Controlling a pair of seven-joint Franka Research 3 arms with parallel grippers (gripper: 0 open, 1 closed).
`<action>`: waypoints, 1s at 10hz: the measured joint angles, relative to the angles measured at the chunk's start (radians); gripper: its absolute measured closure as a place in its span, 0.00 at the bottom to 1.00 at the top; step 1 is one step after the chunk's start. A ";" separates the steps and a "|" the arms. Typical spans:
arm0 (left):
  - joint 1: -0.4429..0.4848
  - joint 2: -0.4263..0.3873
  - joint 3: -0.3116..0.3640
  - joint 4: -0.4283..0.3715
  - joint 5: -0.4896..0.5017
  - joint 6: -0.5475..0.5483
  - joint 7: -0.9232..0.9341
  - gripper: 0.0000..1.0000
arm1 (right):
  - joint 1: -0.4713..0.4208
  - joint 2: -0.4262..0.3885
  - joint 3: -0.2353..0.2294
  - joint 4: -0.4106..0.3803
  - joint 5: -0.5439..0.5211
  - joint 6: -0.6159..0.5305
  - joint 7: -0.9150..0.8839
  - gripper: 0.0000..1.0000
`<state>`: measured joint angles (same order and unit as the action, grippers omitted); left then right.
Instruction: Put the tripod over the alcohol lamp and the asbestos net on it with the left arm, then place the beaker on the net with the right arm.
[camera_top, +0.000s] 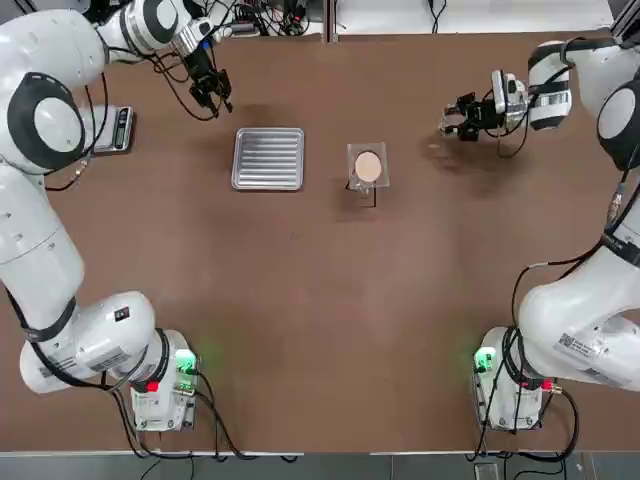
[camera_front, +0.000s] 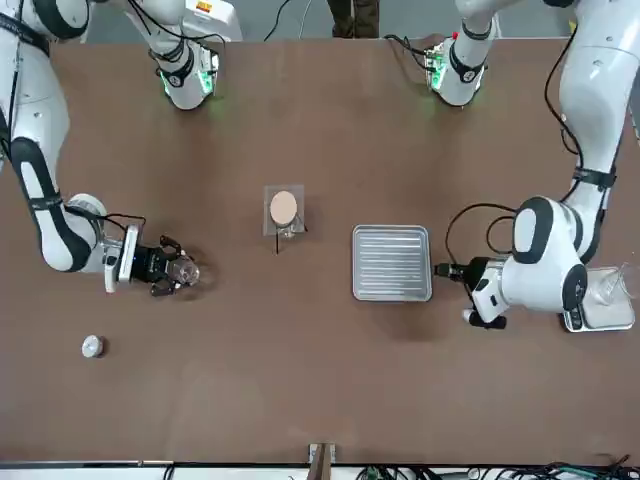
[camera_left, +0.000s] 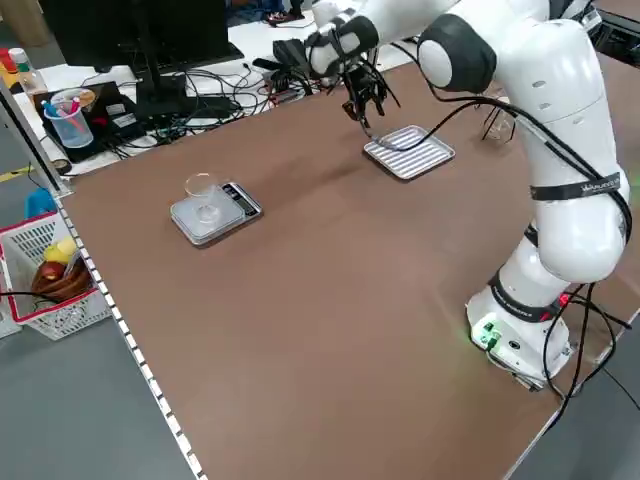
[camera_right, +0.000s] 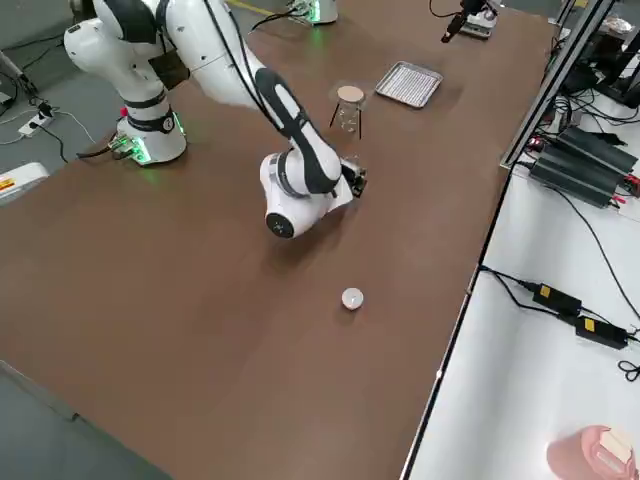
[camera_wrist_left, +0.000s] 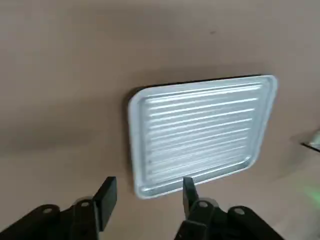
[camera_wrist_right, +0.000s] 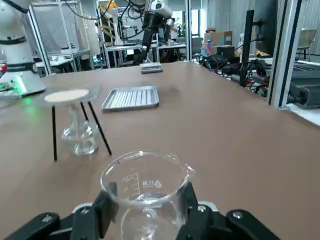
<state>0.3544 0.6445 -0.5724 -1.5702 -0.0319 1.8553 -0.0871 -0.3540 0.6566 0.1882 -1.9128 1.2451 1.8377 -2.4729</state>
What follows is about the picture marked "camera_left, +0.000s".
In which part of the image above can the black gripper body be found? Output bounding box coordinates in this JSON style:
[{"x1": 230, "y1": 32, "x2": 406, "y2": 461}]
[{"x1": 344, "y1": 64, "x2": 379, "y2": 104}]

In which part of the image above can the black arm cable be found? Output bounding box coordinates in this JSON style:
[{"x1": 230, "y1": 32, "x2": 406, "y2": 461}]
[{"x1": 367, "y1": 42, "x2": 632, "y2": 236}]

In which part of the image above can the white plastic basket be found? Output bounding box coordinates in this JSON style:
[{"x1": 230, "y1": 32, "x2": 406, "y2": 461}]
[{"x1": 0, "y1": 212, "x2": 114, "y2": 342}]

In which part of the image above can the black wire tripod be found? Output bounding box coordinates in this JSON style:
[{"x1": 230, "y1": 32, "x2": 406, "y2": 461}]
[{"x1": 481, "y1": 92, "x2": 521, "y2": 145}]

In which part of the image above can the yellow fruit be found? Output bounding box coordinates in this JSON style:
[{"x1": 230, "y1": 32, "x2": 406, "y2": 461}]
[{"x1": 43, "y1": 238, "x2": 77, "y2": 265}]

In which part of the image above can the perforated table edge rail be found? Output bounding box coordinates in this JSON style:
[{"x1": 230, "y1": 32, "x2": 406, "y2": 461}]
[{"x1": 59, "y1": 192, "x2": 207, "y2": 480}]

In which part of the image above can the brown woven basket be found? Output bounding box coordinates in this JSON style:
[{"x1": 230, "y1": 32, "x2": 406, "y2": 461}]
[{"x1": 31, "y1": 259, "x2": 96, "y2": 303}]

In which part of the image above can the black monitor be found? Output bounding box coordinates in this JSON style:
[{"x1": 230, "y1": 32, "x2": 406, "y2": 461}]
[{"x1": 37, "y1": 0, "x2": 246, "y2": 116}]

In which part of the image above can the clear bottle white cap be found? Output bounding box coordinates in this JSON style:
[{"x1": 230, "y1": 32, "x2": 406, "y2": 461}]
[{"x1": 7, "y1": 48, "x2": 49, "y2": 96}]

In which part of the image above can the silver digital scale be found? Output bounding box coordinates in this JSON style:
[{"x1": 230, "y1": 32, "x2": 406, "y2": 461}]
[{"x1": 169, "y1": 182, "x2": 264, "y2": 249}]

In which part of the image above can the black base cable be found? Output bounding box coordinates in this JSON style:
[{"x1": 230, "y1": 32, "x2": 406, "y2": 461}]
[{"x1": 542, "y1": 282, "x2": 634, "y2": 401}]

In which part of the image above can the blue object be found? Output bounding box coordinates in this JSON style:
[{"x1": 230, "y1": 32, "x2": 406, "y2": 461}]
[{"x1": 24, "y1": 188, "x2": 57, "y2": 220}]

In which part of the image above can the black case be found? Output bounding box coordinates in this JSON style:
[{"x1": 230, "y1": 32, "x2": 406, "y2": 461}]
[{"x1": 42, "y1": 79, "x2": 147, "y2": 164}]

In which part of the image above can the aluminium corner post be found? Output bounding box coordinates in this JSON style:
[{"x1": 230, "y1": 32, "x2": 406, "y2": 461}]
[{"x1": 0, "y1": 77, "x2": 74, "y2": 197}]

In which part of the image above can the clear measuring cup with pens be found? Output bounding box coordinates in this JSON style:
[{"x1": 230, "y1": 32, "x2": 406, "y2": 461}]
[{"x1": 43, "y1": 92, "x2": 95, "y2": 149}]

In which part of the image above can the ribbed metal tray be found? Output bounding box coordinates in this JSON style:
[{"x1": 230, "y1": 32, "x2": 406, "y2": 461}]
[{"x1": 363, "y1": 124, "x2": 457, "y2": 181}]

